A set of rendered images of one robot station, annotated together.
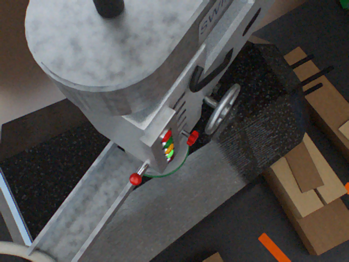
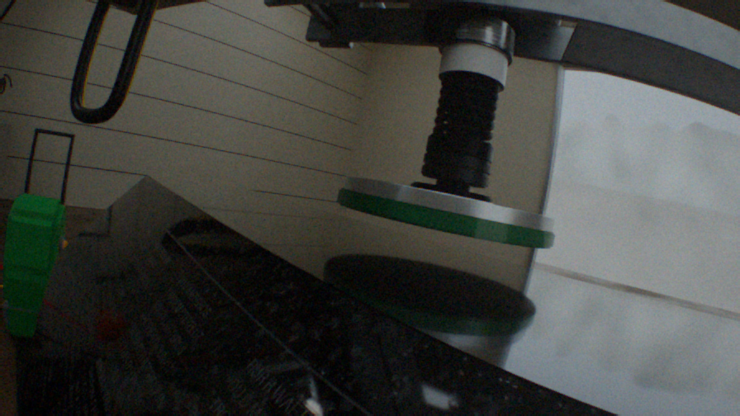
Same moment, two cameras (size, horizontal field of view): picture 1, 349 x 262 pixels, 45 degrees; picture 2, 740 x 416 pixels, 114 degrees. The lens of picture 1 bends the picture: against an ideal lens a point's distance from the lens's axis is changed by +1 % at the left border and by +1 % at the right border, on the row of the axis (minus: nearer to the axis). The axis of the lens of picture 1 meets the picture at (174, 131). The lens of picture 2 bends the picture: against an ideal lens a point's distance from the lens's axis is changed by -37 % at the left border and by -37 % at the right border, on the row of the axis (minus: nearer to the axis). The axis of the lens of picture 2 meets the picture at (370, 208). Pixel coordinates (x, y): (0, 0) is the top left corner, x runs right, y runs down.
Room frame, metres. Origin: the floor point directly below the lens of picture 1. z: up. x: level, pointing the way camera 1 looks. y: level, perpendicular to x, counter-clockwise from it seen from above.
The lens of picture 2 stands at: (0.57, 0.37, 0.87)
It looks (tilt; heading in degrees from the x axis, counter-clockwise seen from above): 3 degrees down; 245
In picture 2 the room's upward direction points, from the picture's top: 11 degrees clockwise
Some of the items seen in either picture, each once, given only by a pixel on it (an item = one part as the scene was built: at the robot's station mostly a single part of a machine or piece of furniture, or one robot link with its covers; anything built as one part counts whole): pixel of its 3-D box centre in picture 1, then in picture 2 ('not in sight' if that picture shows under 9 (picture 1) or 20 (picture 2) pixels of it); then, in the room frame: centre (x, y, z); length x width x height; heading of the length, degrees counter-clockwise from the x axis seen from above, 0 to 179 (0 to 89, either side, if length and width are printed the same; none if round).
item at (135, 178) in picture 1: (140, 171); not in sight; (0.20, 0.10, 1.17); 0.08 x 0.03 x 0.03; 138
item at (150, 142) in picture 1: (162, 144); not in sight; (0.21, 0.03, 1.37); 0.08 x 0.03 x 0.28; 138
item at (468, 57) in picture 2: not in sight; (473, 67); (0.34, 0.07, 1.02); 0.07 x 0.07 x 0.04
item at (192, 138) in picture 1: (187, 135); not in sight; (0.26, -0.03, 1.24); 0.04 x 0.04 x 0.04; 48
